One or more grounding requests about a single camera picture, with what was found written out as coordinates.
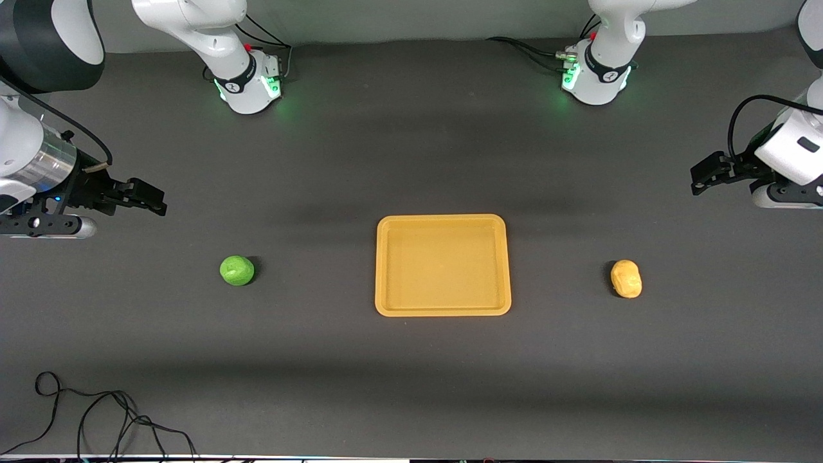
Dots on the yellow plastic tray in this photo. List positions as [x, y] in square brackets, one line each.
[442, 302]

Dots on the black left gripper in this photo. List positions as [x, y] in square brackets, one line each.
[741, 166]

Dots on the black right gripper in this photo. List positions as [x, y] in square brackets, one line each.
[88, 187]

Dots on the green apple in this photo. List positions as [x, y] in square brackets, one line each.
[236, 271]

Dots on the yellow potato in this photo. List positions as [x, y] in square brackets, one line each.
[626, 279]

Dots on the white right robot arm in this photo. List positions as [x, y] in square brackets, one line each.
[239, 76]

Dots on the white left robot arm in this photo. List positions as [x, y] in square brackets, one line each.
[604, 71]

